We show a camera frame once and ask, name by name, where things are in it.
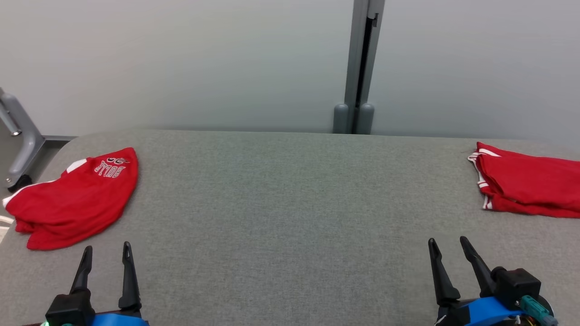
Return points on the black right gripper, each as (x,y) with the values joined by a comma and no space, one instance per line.
(448,314)

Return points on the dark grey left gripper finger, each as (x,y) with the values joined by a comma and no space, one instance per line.
(83,271)
(130,280)

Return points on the red Bulls 23 jersey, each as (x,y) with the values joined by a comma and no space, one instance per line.
(530,185)

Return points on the grey metal leg with caster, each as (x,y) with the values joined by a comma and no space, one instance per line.
(25,145)

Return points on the blue right wrist camera bracket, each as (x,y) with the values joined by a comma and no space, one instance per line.
(489,312)

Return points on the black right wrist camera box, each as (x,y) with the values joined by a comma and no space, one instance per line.
(516,287)

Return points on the teal right camera connector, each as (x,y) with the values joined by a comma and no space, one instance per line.
(537,310)

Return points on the grey partition joint post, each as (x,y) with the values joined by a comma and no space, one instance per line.
(360,68)

